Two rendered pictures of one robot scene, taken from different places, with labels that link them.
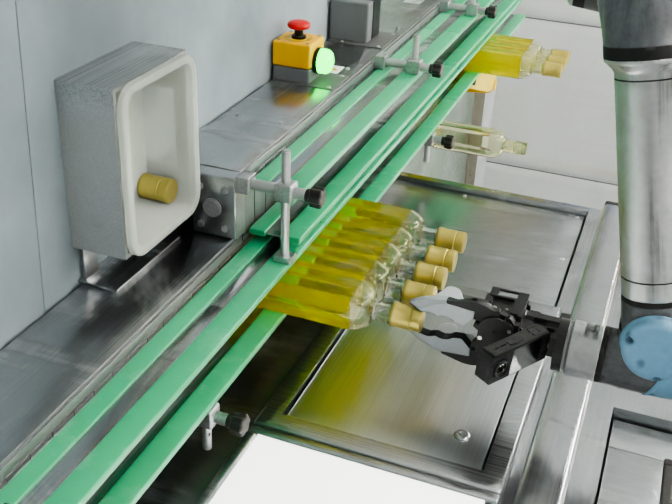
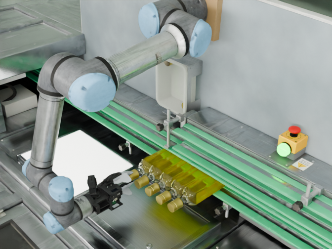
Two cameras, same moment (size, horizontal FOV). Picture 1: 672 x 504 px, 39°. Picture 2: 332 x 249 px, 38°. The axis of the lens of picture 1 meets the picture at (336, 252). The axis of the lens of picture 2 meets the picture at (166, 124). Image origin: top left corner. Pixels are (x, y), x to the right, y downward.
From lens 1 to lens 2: 2.29 m
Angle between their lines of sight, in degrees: 95
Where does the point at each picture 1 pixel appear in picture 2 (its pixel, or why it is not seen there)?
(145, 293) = (158, 115)
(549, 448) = (78, 224)
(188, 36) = (230, 80)
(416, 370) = (140, 209)
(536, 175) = not seen: outside the picture
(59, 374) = (130, 101)
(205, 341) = (133, 124)
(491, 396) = (112, 221)
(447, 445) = not seen: hidden behind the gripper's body
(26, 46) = not seen: hidden behind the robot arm
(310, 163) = (195, 138)
